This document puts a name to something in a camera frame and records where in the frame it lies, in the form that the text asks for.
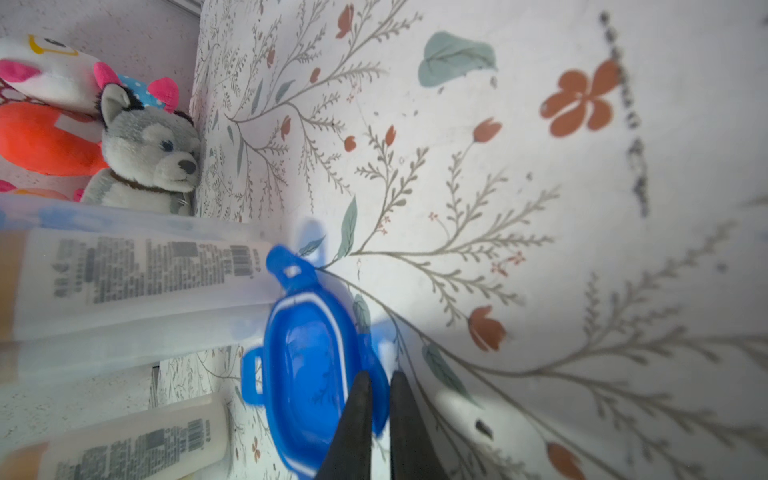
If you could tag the lower white pink plush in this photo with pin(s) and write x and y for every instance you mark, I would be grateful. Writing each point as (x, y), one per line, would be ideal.
(9, 188)

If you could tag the white small plush dog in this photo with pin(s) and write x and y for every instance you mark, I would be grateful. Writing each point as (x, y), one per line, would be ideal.
(152, 156)

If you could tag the red plush toy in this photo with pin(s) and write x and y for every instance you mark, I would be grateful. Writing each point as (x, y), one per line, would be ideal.
(50, 141)

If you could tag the clear plastic container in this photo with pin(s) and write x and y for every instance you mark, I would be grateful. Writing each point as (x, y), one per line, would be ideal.
(139, 342)

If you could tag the upper white pink plush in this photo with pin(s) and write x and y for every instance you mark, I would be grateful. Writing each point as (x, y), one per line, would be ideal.
(61, 76)

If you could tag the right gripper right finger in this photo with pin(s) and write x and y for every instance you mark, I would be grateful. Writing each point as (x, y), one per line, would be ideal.
(412, 452)

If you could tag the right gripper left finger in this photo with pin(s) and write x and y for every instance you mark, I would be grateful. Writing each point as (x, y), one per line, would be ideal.
(349, 455)

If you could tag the blue lid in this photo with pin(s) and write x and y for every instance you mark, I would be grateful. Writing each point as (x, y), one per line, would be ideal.
(303, 373)

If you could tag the white pink plush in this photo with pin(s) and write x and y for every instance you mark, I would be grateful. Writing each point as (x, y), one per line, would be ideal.
(61, 76)
(9, 188)

